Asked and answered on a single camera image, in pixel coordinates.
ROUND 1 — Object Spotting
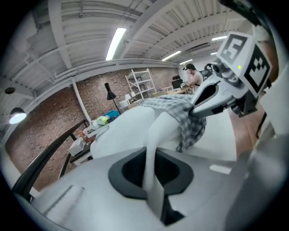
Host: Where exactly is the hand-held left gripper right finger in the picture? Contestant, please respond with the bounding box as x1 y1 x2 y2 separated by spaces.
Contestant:
154 148 251 227

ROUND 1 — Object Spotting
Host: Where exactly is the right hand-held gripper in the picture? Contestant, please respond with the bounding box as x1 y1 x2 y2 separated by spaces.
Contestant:
191 31 272 118

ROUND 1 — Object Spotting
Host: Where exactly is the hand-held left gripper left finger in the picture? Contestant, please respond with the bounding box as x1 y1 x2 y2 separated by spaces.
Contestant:
30 146 165 231

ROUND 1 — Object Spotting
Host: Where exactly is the grey checked pillowcase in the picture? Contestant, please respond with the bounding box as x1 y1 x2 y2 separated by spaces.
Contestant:
139 94 208 153

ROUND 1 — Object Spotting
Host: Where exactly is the white pillow insert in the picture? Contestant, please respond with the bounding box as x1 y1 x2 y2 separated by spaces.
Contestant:
89 105 195 224

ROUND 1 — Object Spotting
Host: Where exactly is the person's right forearm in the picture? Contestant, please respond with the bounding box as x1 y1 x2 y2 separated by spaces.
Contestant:
263 39 280 85

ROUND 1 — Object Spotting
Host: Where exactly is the dark-topped table with white legs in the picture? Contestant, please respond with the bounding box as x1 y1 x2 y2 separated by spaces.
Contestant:
58 126 97 179

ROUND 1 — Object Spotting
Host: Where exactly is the black chair with headrest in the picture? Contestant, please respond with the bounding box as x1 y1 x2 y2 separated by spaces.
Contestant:
171 75 184 90

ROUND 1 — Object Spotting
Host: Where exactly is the white square table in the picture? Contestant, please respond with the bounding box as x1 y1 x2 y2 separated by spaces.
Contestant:
176 110 238 162

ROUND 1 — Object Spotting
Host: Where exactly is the beige flat box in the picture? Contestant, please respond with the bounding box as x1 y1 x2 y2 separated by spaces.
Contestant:
68 137 86 157

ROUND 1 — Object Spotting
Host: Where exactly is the person's beige zip shirt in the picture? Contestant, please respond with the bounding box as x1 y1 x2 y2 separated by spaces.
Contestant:
225 22 289 231

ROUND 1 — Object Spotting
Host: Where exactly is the white shelving rack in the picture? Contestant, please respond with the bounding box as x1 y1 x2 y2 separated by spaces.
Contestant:
125 68 157 102

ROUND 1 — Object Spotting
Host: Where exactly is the white tray of small items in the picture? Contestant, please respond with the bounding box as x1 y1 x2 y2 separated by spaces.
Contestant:
91 110 121 128

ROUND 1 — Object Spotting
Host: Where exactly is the black chest-mounted device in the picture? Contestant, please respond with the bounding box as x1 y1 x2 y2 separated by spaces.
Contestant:
218 0 273 29

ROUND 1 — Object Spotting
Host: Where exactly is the black floor lamp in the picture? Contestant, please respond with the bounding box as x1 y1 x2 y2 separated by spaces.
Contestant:
104 82 122 116

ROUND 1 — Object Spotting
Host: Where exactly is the black pendant lamp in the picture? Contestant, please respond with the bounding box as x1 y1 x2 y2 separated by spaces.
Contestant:
8 107 28 125

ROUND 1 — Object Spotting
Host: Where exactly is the right hand-held gripper black cable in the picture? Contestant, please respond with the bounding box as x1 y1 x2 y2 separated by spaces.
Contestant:
254 112 269 140

